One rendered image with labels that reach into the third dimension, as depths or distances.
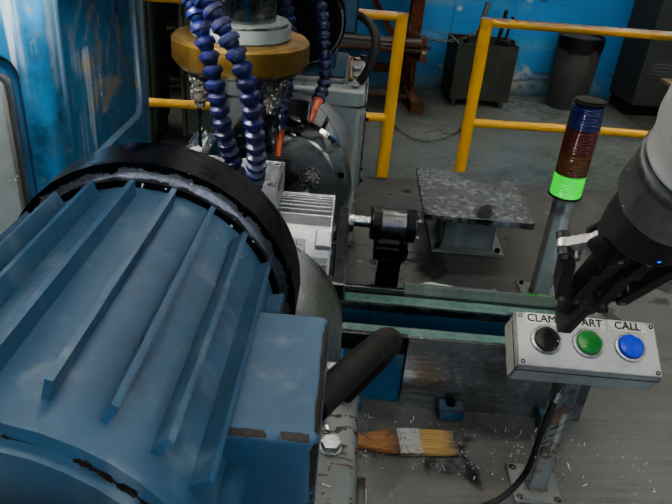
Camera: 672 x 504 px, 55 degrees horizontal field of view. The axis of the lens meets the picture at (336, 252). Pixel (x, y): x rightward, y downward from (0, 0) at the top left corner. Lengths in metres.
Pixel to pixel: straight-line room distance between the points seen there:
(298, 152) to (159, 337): 0.90
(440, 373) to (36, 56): 0.70
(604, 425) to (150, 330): 0.96
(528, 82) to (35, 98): 5.74
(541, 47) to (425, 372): 5.41
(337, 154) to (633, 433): 0.67
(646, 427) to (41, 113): 0.99
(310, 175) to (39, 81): 0.51
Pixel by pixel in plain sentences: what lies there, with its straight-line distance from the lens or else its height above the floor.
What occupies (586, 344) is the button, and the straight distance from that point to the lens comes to 0.82.
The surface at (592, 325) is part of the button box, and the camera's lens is 0.85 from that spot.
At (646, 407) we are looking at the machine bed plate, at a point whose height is 0.80.
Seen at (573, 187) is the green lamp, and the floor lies 1.06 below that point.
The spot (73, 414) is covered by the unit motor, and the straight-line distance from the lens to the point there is 0.24.
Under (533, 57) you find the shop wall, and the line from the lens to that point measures 6.29.
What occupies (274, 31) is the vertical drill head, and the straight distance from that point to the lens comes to 0.85.
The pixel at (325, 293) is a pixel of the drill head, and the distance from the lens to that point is 0.73.
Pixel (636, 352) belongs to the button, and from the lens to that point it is 0.85.
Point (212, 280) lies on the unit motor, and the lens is 0.33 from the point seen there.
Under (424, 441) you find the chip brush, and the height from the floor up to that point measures 0.81.
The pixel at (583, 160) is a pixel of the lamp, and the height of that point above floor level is 1.11.
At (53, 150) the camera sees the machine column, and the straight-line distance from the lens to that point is 0.83.
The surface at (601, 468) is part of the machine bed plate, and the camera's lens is 1.08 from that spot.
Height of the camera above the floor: 1.51
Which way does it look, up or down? 29 degrees down
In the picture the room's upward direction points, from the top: 5 degrees clockwise
